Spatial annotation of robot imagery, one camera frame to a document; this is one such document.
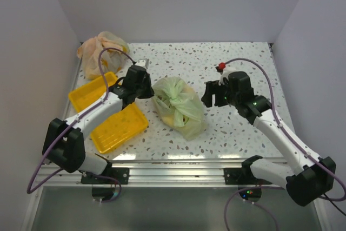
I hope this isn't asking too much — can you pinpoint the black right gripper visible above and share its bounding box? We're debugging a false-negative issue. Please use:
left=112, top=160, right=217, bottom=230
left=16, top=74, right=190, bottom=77
left=201, top=80, right=239, bottom=108

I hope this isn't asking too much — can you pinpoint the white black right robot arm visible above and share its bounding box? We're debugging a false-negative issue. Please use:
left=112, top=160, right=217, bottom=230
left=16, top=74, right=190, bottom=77
left=201, top=71, right=336, bottom=207

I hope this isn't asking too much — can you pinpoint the green knotted plastic bag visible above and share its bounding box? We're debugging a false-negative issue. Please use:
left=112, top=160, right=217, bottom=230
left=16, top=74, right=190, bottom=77
left=152, top=77, right=207, bottom=141

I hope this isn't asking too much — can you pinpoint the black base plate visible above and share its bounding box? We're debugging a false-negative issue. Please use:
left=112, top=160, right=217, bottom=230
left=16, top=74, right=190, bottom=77
left=81, top=167, right=130, bottom=184
left=223, top=168, right=259, bottom=185

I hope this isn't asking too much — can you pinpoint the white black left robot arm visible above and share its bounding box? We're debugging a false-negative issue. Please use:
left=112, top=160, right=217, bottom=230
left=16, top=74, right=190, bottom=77
left=42, top=64, right=154, bottom=184

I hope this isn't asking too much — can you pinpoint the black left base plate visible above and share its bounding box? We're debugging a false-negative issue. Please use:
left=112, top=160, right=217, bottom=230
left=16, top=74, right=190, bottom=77
left=81, top=167, right=130, bottom=184

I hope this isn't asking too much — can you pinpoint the yellow plastic tray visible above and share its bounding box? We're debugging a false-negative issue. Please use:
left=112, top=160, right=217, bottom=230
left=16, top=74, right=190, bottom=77
left=69, top=77, right=149, bottom=154

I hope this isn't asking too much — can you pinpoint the orange plastic bag with fruit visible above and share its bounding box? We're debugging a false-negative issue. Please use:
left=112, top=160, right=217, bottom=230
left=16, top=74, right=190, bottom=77
left=76, top=31, right=130, bottom=80

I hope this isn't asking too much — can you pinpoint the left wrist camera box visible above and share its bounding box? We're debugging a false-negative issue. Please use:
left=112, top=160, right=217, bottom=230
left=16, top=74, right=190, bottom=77
left=135, top=58, right=150, bottom=70

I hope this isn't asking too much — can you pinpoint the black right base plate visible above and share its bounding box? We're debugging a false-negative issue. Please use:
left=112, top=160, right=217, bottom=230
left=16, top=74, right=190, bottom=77
left=223, top=168, right=259, bottom=185

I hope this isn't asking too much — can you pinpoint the aluminium rail frame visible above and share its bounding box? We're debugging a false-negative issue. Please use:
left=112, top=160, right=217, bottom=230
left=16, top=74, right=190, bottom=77
left=34, top=42, right=329, bottom=231

